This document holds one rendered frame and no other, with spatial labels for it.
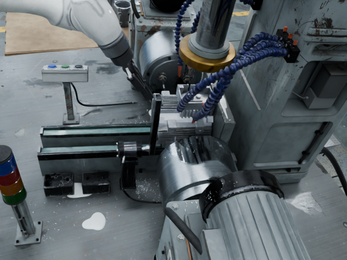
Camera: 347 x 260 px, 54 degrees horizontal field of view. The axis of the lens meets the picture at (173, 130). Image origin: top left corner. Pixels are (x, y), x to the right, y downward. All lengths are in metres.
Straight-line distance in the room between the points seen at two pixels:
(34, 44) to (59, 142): 1.97
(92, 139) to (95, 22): 0.51
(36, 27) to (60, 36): 0.26
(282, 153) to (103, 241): 0.71
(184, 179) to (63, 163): 0.53
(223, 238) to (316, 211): 0.84
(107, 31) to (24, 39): 2.33
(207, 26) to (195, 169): 0.41
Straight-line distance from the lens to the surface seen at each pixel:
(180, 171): 0.97
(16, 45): 3.27
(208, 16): 1.00
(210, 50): 1.04
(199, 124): 1.20
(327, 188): 1.58
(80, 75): 1.38
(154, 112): 1.02
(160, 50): 1.38
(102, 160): 1.30
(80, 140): 1.37
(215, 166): 0.97
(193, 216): 0.86
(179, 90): 1.21
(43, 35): 3.36
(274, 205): 0.72
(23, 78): 1.82
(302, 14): 0.98
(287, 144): 1.29
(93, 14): 1.01
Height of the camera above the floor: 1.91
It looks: 46 degrees down
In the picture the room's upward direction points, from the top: 11 degrees clockwise
